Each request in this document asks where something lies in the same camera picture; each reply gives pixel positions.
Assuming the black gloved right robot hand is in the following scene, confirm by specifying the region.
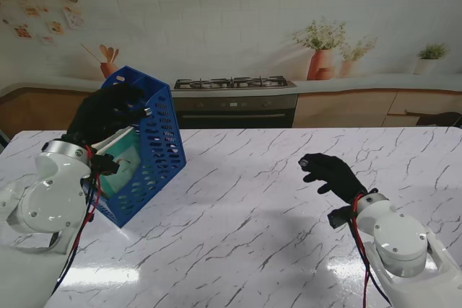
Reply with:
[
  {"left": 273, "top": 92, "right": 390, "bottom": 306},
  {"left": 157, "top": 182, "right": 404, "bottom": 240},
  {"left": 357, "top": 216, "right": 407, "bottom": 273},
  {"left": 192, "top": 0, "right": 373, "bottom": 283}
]
[{"left": 297, "top": 152, "right": 369, "bottom": 204}]

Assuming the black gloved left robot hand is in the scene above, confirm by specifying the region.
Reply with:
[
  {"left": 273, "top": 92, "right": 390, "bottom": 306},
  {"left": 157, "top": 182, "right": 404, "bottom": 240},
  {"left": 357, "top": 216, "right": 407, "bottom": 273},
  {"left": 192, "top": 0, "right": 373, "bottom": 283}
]
[{"left": 61, "top": 82, "right": 152, "bottom": 146}]

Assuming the teal cover book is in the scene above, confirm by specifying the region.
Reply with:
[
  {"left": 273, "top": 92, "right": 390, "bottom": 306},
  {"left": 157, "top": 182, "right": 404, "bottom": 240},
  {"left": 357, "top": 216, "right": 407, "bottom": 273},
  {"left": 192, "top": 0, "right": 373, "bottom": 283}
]
[{"left": 97, "top": 129, "right": 142, "bottom": 201}]

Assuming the blue perforated plastic file rack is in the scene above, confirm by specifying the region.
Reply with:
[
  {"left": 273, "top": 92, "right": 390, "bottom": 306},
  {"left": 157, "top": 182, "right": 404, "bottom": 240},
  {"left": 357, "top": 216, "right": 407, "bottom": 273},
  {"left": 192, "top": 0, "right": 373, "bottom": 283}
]
[{"left": 82, "top": 65, "right": 188, "bottom": 229}]

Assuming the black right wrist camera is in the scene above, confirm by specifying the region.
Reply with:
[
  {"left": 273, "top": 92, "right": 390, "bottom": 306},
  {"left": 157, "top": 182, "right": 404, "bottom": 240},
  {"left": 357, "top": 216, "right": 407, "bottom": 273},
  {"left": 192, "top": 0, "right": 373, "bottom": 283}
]
[{"left": 326, "top": 205, "right": 357, "bottom": 229}]

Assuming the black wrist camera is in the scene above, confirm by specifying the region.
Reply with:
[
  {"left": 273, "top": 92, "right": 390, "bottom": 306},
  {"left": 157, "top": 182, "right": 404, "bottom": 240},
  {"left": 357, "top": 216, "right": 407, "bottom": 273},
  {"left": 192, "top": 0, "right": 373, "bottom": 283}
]
[
  {"left": 92, "top": 153, "right": 122, "bottom": 177},
  {"left": 326, "top": 205, "right": 357, "bottom": 229}
]

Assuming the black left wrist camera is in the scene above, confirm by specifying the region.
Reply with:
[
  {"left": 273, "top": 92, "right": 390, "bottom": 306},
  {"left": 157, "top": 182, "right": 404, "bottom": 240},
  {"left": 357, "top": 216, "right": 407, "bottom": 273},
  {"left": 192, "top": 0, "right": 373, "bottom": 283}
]
[{"left": 92, "top": 153, "right": 122, "bottom": 177}]

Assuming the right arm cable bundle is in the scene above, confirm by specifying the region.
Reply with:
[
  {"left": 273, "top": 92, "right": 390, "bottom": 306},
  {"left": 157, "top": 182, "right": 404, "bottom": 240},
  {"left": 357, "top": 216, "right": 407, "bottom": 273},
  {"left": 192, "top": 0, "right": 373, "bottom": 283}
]
[{"left": 349, "top": 195, "right": 394, "bottom": 308}]

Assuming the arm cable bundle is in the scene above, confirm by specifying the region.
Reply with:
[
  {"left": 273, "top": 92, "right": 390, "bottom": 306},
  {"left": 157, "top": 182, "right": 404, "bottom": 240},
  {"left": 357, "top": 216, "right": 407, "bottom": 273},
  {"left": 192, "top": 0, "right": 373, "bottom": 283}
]
[
  {"left": 349, "top": 195, "right": 394, "bottom": 308},
  {"left": 52, "top": 145, "right": 104, "bottom": 298}
]

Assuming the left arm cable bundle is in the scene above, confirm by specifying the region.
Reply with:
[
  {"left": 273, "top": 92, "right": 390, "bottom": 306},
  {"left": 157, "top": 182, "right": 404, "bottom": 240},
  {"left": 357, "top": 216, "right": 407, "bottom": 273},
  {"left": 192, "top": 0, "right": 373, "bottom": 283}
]
[{"left": 52, "top": 145, "right": 104, "bottom": 298}]

